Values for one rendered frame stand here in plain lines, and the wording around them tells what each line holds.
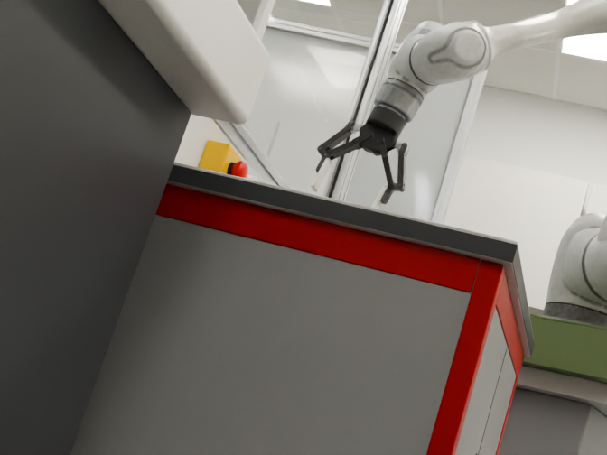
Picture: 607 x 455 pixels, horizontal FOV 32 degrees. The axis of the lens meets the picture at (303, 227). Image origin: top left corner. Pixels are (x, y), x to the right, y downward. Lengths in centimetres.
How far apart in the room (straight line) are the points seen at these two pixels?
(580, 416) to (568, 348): 14
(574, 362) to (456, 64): 62
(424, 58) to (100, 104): 106
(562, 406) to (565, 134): 396
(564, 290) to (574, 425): 29
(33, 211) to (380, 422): 50
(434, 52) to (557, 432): 78
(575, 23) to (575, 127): 369
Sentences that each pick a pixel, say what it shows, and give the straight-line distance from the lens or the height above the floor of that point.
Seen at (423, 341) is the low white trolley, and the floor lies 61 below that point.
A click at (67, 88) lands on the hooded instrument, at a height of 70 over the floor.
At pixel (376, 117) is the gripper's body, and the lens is 219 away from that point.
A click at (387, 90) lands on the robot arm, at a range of 221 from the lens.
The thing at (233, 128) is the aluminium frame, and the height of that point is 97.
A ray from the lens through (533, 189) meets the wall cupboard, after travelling 558.
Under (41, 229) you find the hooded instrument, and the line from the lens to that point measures 110.
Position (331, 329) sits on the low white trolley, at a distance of 134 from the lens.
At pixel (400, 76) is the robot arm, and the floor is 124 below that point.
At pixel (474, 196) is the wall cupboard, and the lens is 557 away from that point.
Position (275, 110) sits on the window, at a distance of 218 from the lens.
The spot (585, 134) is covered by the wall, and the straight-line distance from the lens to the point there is 608.
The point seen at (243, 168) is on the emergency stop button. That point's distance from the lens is 184.
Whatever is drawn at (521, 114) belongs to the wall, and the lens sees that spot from 611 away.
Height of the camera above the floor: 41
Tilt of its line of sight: 13 degrees up
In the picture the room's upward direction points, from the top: 18 degrees clockwise
